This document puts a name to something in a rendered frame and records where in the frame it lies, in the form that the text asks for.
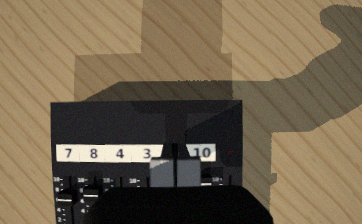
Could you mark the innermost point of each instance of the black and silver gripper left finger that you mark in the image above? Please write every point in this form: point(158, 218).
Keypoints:
point(162, 169)

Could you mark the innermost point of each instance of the black lighting desk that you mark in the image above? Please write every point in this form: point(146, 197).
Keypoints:
point(98, 145)

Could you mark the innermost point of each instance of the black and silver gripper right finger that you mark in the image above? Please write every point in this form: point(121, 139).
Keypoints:
point(187, 168)

